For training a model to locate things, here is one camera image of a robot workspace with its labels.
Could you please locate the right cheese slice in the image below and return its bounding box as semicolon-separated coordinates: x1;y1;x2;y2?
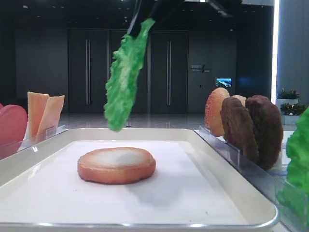
35;95;65;143

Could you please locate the green lettuce leaf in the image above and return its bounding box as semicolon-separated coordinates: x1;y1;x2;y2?
104;18;155;132
278;109;309;225

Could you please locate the clear acrylic holder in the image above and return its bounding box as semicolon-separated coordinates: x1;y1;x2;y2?
0;125;67;160
198;126;309;232

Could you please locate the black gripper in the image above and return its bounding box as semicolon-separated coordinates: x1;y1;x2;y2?
147;0;242;23

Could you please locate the small wall screen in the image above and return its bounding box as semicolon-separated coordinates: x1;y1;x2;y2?
216;78;232;87

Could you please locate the front brown meat patty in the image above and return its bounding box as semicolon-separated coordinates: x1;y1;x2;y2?
220;97;259;163

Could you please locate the clear acrylic left holder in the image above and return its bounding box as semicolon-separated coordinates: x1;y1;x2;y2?
0;125;67;160

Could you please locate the white paper liner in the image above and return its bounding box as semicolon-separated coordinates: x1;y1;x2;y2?
0;141;247;225

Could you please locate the clear acrylic right holder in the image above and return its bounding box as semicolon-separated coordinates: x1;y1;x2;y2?
198;126;309;232

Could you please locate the cheese slice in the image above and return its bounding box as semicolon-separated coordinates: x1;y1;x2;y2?
27;91;50;138
35;95;65;143

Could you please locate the bottom bun slice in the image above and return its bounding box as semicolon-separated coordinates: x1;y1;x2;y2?
77;147;156;185

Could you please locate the white rectangular tray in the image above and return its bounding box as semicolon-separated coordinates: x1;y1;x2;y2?
0;128;279;232

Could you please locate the sesame top bun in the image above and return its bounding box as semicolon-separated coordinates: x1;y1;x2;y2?
204;87;230;137

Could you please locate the pale bun slice behind patties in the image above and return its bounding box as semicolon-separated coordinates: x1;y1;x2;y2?
233;95;246;107

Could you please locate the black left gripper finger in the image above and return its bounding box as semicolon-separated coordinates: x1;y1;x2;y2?
127;0;145;37

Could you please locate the brown meat patty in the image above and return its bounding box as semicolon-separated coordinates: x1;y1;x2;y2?
245;95;283;170
220;97;259;163

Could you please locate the potted flower planter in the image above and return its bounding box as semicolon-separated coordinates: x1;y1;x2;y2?
276;89;306;125

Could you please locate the left cheese slice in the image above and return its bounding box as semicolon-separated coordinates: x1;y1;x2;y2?
27;91;50;138

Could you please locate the rear brown meat patty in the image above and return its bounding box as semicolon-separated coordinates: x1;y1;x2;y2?
245;95;283;170

